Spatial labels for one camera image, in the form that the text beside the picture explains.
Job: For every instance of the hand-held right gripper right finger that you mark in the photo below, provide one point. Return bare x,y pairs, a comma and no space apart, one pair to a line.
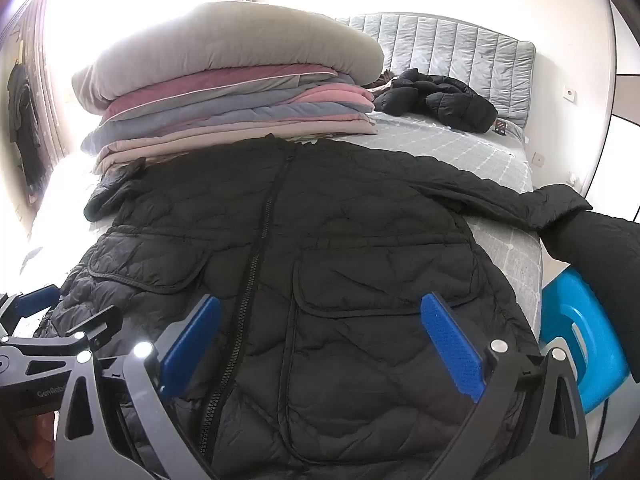
452,345

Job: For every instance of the pink folded blanket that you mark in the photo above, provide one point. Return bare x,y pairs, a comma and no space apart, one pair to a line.
340,95

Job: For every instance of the blue plastic stool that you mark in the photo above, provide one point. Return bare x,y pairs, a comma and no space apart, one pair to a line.
595,360

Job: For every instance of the maroon folded blanket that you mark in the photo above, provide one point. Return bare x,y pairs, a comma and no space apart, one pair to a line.
200,85

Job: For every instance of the hanging dark clothes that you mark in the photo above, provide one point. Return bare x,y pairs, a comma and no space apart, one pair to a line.
22,120

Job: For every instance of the grey padded headboard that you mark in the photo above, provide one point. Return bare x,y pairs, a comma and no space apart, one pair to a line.
450,45

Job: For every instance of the small dark tag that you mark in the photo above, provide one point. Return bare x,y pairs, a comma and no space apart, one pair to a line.
500,127

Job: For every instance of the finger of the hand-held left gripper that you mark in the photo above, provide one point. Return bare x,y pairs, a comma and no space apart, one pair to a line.
100,321
37,297

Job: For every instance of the white wall socket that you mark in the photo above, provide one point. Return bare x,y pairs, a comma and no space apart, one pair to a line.
539,159
573,178
570,92

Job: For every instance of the blue-grey folded blanket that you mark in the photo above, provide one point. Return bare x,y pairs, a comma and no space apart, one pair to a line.
200,117

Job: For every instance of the black quilted jacket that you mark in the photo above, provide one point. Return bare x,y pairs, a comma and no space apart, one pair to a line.
350,240

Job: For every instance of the black puffer jacket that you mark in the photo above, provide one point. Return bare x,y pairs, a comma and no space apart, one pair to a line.
450,105

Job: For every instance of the dark cloth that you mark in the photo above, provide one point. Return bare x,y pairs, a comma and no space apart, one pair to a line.
600,255

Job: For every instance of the bed with grey checked sheet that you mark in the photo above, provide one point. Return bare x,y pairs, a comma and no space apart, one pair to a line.
475,160

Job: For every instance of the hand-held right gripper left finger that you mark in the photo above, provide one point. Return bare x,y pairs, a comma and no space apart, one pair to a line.
192,345

